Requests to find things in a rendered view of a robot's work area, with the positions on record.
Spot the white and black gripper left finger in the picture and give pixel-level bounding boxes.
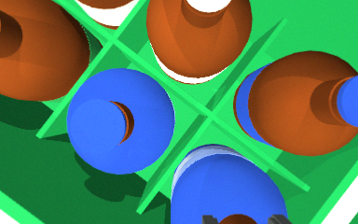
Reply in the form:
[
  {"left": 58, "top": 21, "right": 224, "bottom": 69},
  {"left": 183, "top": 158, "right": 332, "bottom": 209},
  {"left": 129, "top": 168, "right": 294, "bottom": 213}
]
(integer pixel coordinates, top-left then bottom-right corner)
[{"left": 201, "top": 215, "right": 219, "bottom": 224}]

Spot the blue-labeled bottle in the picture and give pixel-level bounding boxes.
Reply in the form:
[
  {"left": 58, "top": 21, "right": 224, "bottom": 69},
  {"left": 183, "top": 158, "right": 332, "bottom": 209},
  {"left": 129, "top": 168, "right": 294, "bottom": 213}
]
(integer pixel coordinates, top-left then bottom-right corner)
[
  {"left": 66, "top": 68, "right": 175, "bottom": 175},
  {"left": 171, "top": 144, "right": 288, "bottom": 224}
]

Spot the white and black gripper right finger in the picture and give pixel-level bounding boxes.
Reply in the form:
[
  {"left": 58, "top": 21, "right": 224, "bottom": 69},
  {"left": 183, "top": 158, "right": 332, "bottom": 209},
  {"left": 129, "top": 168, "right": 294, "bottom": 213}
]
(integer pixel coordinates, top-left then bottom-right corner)
[{"left": 268, "top": 215, "right": 292, "bottom": 224}]

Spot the brown bottle with blue cap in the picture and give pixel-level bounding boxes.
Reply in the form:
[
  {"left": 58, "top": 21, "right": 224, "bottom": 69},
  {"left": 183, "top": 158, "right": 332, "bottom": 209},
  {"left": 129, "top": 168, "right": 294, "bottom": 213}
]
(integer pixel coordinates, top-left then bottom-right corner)
[{"left": 233, "top": 50, "right": 358, "bottom": 157}]

